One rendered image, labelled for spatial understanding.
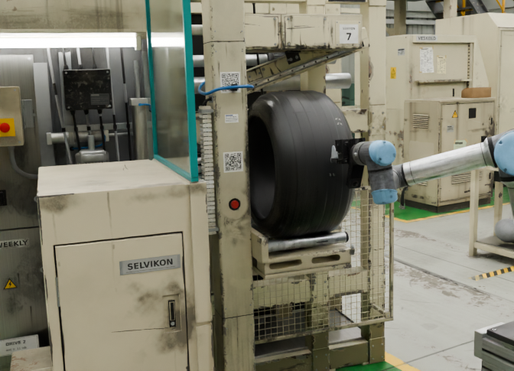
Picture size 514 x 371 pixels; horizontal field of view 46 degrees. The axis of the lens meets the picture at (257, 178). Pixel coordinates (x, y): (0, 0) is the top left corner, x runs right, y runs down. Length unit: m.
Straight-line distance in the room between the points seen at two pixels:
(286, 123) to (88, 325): 1.02
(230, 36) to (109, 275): 1.06
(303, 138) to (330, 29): 0.68
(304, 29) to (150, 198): 1.34
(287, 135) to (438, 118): 4.87
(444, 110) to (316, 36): 4.44
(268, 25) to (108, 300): 1.43
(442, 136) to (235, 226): 4.89
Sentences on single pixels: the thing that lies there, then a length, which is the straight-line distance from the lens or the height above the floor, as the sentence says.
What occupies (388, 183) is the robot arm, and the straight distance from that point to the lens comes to 1.87.
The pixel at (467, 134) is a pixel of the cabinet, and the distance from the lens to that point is 7.26.
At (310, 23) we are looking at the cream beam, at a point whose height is 1.74.
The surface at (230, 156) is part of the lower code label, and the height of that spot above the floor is 1.24.
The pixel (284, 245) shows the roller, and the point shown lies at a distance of 2.29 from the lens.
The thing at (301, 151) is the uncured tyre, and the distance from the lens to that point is 2.13.
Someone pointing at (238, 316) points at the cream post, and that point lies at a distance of 2.40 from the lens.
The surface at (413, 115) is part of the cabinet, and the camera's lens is 7.19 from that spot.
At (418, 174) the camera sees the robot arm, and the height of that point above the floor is 1.21.
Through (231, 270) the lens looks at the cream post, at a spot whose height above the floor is 0.81.
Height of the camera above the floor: 1.51
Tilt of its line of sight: 9 degrees down
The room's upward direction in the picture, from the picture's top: 2 degrees counter-clockwise
